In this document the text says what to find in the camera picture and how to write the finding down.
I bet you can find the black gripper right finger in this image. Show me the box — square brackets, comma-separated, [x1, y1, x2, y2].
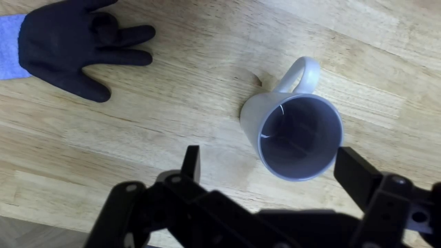
[334, 148, 441, 248]

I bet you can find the light blue sleeve forearm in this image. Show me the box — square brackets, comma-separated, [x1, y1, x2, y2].
[0, 14, 29, 80]

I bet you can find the black gloved hand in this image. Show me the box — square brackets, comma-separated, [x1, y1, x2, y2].
[18, 0, 156, 102]

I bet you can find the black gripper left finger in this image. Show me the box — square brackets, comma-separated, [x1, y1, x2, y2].
[84, 146, 258, 248]

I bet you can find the white ceramic mug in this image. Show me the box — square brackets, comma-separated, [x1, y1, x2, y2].
[240, 57, 343, 181]

